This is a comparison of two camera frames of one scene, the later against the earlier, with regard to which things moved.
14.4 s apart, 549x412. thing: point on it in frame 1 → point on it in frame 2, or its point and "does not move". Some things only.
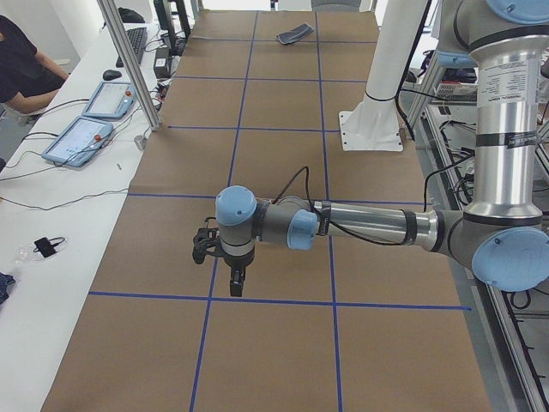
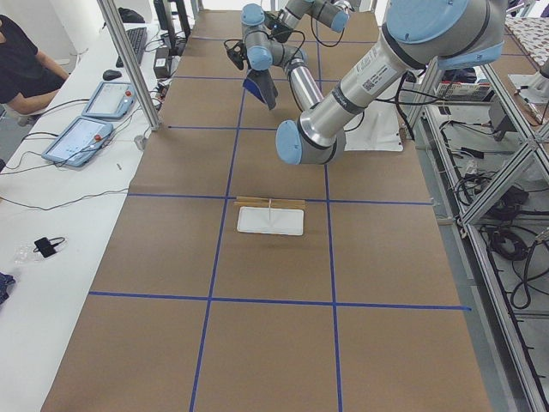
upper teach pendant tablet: [111, 99] does not move
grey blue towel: [303, 30] → [259, 83]
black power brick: [162, 65] does not move
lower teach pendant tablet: [78, 142] does not move
